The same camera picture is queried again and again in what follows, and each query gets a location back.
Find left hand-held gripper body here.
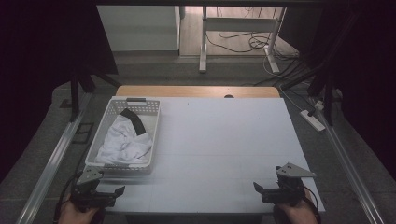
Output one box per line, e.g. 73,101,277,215
69,165,118,213

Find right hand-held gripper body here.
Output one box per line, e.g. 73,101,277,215
261,161,318,207

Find white underpants with black waistband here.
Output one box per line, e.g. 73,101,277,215
94,107,154,165

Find white perforated plastic basket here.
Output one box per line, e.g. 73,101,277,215
84,97,162,175

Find person's left hand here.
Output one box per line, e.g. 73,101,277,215
57,199,101,224

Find person's right hand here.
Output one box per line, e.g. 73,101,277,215
273,190,321,224

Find white power strip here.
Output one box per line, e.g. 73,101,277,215
299,109,327,133

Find black metal stand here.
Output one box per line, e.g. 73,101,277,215
279,60,336,127
69,70,123,123

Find dark curtain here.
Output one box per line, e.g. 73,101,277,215
279,6,396,183
0,0,120,185

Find white cabinet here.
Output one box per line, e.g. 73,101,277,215
96,5,182,52

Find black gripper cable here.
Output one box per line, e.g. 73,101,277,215
303,185,322,224
53,172,82,224

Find aluminium rail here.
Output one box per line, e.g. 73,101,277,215
15,92,94,224
307,96,378,224

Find black floor bracket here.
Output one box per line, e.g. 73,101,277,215
72,121,95,145

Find white floor cable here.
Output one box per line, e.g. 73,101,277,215
262,55,307,114

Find black floor cable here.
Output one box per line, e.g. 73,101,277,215
205,31,273,54

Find white metal desk frame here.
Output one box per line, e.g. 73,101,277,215
199,6,288,75

